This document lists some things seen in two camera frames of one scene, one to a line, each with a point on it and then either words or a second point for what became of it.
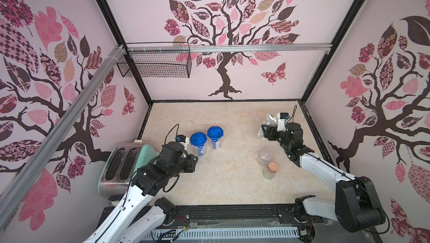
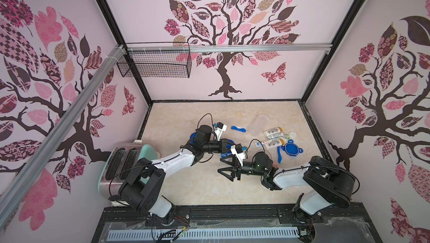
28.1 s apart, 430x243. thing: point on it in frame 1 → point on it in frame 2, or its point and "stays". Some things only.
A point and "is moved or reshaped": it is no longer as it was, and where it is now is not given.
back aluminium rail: (233, 49) stays
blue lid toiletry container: (271, 120) → (258, 125)
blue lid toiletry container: (215, 134) is moved or reshaped
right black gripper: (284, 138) → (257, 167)
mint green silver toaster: (118, 169) stays
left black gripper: (190, 164) → (222, 143)
